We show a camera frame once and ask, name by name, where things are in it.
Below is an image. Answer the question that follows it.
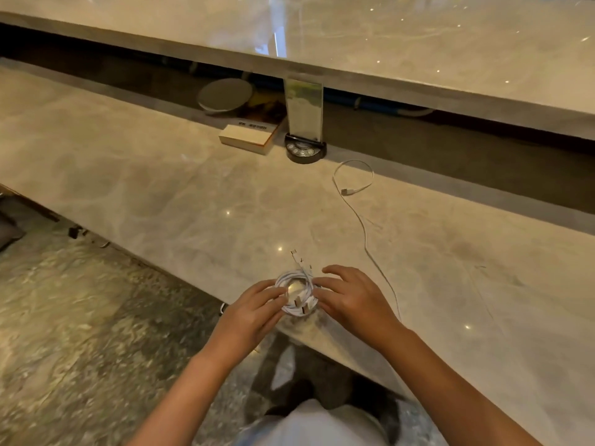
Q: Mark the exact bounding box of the round grey plate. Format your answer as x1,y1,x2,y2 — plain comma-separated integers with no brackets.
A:
196,78,254,116

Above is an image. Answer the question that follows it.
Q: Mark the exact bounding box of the blue hose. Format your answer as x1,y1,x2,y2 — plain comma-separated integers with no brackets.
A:
325,90,433,118

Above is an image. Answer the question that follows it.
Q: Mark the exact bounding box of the person's left hand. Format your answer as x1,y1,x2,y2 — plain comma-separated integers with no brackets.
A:
204,279,291,367

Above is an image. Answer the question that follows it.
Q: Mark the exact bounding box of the person's right hand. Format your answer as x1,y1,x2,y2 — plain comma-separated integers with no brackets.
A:
311,264,405,354

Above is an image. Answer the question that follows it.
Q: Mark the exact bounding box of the clear acrylic sign holder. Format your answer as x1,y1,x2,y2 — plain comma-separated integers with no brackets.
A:
283,76,324,141

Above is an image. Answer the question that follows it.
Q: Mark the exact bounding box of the dark yellow printed packet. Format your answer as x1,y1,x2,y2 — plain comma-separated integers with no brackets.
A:
246,87,287,124

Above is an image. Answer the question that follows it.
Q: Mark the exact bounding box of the white flat box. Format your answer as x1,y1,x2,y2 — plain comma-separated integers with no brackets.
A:
219,118,284,156

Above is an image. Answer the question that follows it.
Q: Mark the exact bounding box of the person's right forearm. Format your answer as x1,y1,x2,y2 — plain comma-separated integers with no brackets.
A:
376,329,542,446

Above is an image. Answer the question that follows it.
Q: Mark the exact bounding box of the black round button base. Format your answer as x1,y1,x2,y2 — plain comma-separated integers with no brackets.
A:
284,133,328,165

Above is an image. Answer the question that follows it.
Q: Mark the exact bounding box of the person's left forearm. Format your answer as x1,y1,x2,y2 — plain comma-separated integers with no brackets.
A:
128,350,238,446

